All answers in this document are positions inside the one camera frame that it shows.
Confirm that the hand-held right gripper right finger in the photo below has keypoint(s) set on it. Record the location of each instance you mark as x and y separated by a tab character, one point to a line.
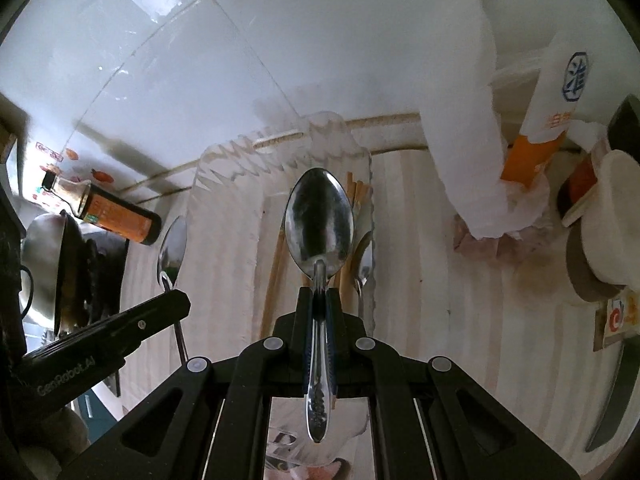
334	355

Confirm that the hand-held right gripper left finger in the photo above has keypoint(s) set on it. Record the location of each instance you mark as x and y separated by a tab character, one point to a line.
305	350

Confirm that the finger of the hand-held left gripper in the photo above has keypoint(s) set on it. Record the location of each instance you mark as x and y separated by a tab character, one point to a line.
150	317

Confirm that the gold banded wooden chopstick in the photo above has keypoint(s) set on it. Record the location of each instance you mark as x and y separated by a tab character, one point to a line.
275	285

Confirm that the small metal spoon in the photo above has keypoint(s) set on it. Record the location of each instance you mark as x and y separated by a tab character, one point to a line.
172	247

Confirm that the clear plastic tray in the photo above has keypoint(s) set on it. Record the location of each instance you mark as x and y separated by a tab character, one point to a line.
225	220

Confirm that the large metal spoon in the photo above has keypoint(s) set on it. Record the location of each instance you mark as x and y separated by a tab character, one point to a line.
364	260
320	220

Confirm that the black gas stove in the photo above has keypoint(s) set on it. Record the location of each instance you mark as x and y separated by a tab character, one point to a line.
107	275

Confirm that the cat print striped mat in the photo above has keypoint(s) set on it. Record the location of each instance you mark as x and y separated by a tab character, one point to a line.
425	310

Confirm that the metal wok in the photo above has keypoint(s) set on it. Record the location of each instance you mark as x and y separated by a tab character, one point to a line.
45	270

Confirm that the soy sauce bottle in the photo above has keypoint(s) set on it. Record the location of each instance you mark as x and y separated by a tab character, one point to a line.
110	210

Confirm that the white plastic bag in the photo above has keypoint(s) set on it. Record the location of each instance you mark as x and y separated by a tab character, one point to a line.
465	110

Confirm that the dark flat panel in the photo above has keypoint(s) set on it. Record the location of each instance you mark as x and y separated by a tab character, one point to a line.
615	400

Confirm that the packet with red logo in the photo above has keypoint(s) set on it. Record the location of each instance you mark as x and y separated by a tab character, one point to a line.
620	320

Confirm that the red brown jar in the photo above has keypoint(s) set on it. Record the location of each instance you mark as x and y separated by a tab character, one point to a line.
582	185

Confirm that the white lidded grey jar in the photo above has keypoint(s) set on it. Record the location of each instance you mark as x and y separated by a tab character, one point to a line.
612	220

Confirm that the orange and white packet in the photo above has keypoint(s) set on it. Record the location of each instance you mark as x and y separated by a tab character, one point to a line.
547	110

